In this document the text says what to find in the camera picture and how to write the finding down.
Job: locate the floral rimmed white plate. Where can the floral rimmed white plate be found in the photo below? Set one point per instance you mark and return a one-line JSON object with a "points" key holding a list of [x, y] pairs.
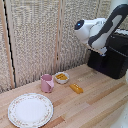
{"points": [[30, 110]]}

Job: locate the yellow food pieces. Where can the yellow food pieces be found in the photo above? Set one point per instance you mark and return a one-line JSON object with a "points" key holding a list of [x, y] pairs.
{"points": [[61, 76]]}

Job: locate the beige woven folding screen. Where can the beige woven folding screen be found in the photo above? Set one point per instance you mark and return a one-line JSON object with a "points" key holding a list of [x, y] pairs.
{"points": [[33, 36]]}

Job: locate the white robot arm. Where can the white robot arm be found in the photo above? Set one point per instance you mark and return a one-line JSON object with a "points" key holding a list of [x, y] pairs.
{"points": [[96, 30]]}

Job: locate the black air fryer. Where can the black air fryer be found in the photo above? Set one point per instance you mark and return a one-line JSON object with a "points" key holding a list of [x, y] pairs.
{"points": [[113, 61]]}

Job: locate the small white bowl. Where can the small white bowl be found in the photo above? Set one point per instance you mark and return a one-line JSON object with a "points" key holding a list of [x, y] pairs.
{"points": [[62, 81]]}

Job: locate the orange rectangular block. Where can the orange rectangular block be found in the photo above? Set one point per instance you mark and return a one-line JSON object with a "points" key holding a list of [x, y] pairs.
{"points": [[76, 88]]}

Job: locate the pink cup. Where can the pink cup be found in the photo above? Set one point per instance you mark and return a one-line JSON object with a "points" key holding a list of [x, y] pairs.
{"points": [[46, 85]]}

